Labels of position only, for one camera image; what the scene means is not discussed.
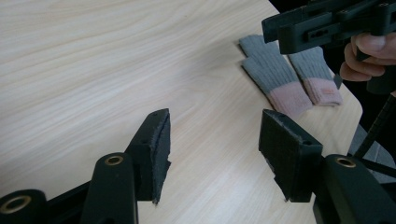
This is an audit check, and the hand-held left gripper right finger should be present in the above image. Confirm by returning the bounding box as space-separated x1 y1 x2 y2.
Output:
258 108 324 203

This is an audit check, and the grey pink knit glove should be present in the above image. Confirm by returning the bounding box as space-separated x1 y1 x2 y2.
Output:
238 35 314 119

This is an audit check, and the black metal stand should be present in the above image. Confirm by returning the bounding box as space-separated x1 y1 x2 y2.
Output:
353 91 396 180

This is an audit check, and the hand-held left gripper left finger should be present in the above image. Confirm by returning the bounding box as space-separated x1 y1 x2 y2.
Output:
124 107 172 205

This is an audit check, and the grey pink glove with label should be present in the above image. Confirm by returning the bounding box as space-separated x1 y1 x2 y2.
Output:
288 46 344 107

